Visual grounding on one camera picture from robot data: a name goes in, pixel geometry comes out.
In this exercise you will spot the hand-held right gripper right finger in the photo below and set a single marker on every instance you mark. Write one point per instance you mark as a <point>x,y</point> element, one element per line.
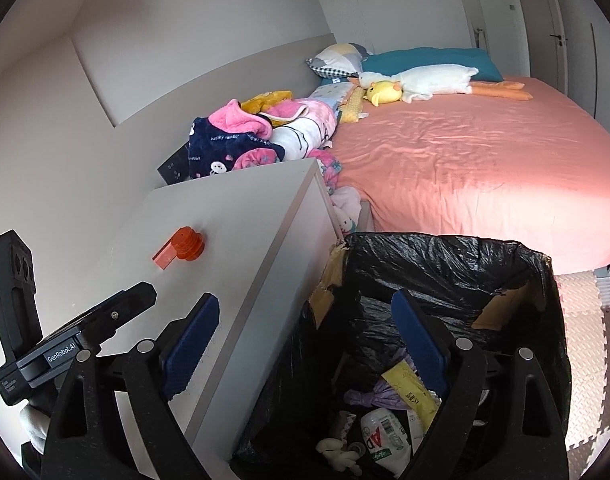
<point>420,340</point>

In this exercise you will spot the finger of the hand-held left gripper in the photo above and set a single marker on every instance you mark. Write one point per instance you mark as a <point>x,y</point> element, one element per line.
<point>130,300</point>

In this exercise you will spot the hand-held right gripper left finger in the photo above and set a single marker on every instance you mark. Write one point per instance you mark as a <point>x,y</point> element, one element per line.
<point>190,345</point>

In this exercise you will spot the yellow snack packet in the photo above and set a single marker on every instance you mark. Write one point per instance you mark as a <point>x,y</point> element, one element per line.
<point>410,390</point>

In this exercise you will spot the purple knotted bag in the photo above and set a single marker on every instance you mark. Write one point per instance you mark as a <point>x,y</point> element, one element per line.
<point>380,395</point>

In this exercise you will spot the cardboard bin with black bag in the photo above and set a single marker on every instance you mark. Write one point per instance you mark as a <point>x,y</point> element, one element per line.
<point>435,260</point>

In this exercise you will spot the small white soft toy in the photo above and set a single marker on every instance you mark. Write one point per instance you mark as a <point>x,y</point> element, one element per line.
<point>335,452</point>

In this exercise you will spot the person's left hand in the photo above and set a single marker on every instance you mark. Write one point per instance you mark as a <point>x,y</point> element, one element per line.
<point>35,425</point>

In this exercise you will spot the orange plastic cap piece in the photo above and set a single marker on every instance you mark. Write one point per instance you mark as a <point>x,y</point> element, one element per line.
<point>187,245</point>

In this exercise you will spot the white bottle with red print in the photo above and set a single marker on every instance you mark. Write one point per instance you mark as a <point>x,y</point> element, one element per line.
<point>385,440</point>

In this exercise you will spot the white bedside cabinet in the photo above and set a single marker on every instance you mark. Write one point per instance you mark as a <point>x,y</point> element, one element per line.
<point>285,240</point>

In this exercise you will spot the pink white soft cloth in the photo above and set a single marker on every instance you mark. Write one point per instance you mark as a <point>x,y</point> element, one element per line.
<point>346,210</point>

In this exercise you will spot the beige foam floor mat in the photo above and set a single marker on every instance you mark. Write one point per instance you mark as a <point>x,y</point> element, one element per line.
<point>585,360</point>

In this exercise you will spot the navy pink fleece blanket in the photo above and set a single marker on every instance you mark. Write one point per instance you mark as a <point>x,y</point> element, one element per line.
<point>210,145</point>

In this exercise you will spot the bed with pink sheet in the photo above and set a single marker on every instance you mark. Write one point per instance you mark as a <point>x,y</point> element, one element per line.
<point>485,170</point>

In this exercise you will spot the white pink printed blanket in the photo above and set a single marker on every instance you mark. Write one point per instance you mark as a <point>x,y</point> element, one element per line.
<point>300,130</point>

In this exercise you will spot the yellow dotted cloth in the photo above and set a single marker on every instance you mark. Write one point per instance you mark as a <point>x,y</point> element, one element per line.
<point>352,105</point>

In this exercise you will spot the yellow duck plush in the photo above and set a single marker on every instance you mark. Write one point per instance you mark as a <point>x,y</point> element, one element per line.
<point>382,91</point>

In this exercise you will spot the white goose plush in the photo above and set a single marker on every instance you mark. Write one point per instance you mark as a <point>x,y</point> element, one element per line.
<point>430,77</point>

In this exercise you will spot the pale patterned pillow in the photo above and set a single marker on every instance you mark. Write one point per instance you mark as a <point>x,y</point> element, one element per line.
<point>330,92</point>

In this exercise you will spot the teal pillow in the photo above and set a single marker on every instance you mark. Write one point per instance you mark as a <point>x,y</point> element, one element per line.
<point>435,57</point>

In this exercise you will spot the checked patchwork pillow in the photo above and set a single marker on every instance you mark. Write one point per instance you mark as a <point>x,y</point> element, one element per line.
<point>337,57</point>

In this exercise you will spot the black wall socket panel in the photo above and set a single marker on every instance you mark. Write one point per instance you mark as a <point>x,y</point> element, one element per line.
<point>172,167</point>

